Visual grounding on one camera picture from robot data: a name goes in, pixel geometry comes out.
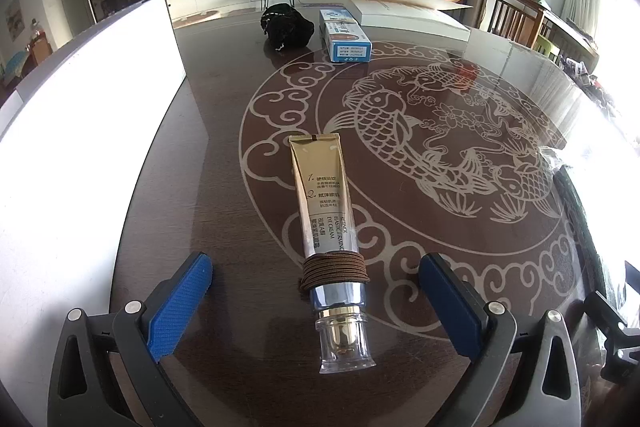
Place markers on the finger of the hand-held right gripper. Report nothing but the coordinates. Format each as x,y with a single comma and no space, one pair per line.
617,332

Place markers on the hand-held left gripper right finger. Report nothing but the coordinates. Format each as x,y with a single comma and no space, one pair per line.
450,307

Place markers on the white flat cardboard box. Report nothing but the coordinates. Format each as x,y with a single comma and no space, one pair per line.
410,14

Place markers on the black cloth bag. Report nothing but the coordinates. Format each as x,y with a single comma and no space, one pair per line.
287,27

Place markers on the green stool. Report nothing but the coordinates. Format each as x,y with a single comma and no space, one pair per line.
548,46

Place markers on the dark wooden armchair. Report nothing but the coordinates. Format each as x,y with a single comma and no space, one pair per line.
510,14

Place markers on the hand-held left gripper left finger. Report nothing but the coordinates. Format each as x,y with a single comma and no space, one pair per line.
175,312

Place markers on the white board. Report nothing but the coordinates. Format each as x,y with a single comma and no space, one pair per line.
100,82

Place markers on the blue and white carton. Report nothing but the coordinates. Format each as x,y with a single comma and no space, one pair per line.
350,49

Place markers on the white carton with blue logo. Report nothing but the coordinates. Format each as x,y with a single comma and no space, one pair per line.
337,14

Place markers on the clear plastic bag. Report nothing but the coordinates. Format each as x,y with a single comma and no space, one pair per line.
555,157

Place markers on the gold cream tube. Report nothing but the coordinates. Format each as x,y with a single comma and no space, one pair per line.
322,197

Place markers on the wall painting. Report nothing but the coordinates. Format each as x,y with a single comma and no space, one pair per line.
15,17

